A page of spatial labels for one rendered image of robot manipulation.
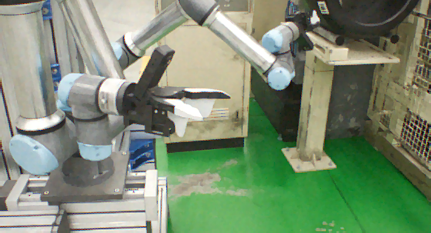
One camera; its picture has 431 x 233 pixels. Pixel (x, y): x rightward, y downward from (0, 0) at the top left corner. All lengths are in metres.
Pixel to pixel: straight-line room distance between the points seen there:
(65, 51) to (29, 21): 0.38
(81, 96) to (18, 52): 0.17
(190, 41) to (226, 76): 0.32
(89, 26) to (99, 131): 0.25
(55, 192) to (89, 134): 0.31
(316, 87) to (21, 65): 1.75
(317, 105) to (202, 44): 0.76
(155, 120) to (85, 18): 0.32
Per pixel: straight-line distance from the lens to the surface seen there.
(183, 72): 2.39
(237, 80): 2.46
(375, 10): 2.21
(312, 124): 2.44
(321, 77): 2.33
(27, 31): 0.90
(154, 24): 1.56
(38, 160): 0.97
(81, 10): 0.96
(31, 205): 1.24
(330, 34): 1.92
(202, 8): 1.34
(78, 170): 1.13
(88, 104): 0.84
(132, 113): 0.81
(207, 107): 0.82
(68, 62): 1.26
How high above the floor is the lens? 1.37
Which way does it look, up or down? 25 degrees down
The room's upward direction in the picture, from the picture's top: straight up
